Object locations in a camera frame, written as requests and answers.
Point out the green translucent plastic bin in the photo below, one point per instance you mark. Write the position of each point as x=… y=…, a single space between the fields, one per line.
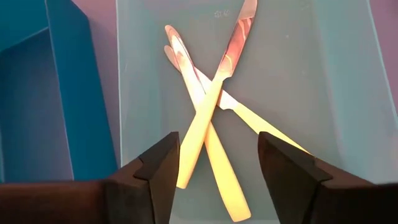
x=295 y=77

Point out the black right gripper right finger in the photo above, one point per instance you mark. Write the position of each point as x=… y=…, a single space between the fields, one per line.
x=295 y=193

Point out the blue plastic bin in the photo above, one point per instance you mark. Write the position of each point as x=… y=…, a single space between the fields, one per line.
x=62 y=109

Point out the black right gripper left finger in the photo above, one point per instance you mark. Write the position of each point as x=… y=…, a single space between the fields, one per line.
x=149 y=193

